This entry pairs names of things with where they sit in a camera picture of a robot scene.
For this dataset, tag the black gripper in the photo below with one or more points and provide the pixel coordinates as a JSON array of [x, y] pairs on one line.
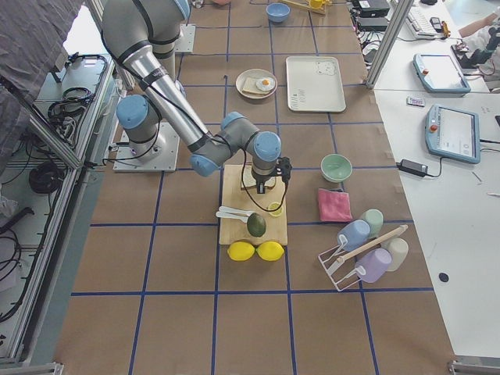
[[260, 181]]

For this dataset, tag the white bread slice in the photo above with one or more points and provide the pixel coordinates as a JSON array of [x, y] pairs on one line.
[[249, 181]]

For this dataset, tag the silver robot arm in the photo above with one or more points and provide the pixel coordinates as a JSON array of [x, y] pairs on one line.
[[139, 35]]

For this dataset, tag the bread slice on plate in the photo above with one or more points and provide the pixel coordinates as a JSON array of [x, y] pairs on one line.
[[249, 87]]

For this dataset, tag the cream round plate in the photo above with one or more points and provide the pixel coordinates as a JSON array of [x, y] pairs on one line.
[[256, 73]]

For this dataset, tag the lemon slice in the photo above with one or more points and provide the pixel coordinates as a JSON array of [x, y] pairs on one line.
[[275, 209]]

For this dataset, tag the wooden cutting board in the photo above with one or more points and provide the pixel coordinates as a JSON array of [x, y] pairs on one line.
[[263, 217]]

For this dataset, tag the green avocado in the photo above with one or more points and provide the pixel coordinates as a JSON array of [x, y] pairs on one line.
[[256, 225]]

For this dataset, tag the right yellow lemon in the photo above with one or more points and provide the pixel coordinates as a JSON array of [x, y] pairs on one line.
[[270, 251]]

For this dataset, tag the yellow lemon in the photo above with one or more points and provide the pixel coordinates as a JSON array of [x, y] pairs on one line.
[[270, 251], [240, 251]]

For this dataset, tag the green bowl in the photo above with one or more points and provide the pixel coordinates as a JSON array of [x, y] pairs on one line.
[[335, 168]]

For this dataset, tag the left yellow lemon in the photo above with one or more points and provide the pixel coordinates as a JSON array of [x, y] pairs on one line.
[[240, 251]]

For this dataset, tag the pink cloth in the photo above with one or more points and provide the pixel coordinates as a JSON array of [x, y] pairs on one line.
[[334, 206]]

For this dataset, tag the fried egg toy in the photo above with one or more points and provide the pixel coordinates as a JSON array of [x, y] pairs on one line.
[[265, 84]]

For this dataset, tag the cream bear tray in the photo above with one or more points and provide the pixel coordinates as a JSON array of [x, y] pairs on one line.
[[314, 84]]

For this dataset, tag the blue cup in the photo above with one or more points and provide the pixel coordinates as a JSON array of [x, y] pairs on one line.
[[353, 235]]

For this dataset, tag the green cup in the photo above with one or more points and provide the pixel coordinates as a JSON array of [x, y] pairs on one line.
[[375, 220]]

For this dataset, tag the purple cup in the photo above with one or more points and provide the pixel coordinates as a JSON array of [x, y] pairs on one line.
[[373, 265]]

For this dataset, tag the cream cup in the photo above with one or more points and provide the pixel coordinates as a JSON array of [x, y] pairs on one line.
[[398, 248]]

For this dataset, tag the black power adapter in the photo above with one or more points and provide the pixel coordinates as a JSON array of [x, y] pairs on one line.
[[414, 168]]

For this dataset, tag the blue bowl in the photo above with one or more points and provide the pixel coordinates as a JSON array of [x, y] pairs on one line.
[[277, 12]]

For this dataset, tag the near teach pendant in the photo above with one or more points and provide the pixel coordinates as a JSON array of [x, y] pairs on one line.
[[453, 133]]

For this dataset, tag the teach pendant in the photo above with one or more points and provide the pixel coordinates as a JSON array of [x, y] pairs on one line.
[[453, 133], [439, 74]]

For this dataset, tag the far teach pendant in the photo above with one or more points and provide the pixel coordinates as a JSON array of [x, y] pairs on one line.
[[439, 74]]

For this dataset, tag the white wire cup rack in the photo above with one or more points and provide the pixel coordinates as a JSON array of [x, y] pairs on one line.
[[340, 265]]

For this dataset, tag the aluminium frame post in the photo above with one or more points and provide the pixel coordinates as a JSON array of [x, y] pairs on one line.
[[395, 25]]

